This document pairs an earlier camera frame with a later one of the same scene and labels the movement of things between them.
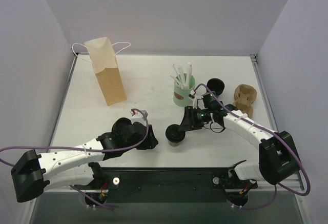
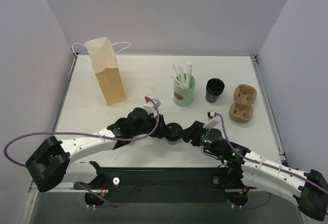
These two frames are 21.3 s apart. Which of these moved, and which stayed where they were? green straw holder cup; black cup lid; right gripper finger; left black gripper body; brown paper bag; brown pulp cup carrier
Moved: right gripper finger; left black gripper body
Stayed: brown paper bag; brown pulp cup carrier; black cup lid; green straw holder cup
